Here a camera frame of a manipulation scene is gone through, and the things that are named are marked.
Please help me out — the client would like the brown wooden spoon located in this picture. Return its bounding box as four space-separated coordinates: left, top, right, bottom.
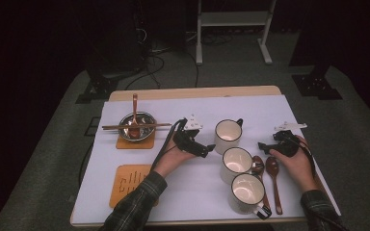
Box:
128 93 142 140
265 156 284 216
251 155 272 212

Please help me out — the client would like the black stand base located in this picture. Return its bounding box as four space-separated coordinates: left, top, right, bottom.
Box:
75 71 119 104
291 64 344 101

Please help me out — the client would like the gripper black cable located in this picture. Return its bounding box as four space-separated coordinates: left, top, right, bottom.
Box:
297 137 348 231
149 117 188 171

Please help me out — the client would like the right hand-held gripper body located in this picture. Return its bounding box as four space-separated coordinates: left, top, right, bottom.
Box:
271 120 308 158

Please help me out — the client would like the white metal stand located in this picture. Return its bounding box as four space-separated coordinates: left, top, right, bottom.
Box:
196 0 278 66

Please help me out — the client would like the black floor cable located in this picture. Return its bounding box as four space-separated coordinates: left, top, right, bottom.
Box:
78 142 94 187
124 54 166 90
186 51 200 89

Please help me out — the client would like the carved wooden coaster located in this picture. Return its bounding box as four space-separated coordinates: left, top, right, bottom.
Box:
109 164 160 209
115 128 157 150

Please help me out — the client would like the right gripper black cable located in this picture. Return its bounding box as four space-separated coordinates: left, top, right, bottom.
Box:
297 137 348 231

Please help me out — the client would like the person's right hand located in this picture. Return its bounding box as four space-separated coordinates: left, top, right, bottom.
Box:
269 134 319 193

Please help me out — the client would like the person's left hand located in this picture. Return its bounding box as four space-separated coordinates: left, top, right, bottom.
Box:
152 134 197 179

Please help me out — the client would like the white cup black rim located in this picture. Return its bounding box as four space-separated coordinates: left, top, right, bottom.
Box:
221 146 254 186
214 117 245 156
229 172 273 220

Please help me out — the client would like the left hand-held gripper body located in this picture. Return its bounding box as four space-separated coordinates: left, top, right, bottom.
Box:
172 114 204 156

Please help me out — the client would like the shiny steel bowl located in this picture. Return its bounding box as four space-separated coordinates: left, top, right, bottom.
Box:
118 111 157 142

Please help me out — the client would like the dark floor plate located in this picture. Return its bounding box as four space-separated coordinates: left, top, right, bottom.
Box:
85 116 101 138

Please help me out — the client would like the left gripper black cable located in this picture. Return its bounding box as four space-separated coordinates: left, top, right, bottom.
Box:
149 117 188 171

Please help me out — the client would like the white table sheet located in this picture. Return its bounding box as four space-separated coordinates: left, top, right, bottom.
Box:
71 94 341 224

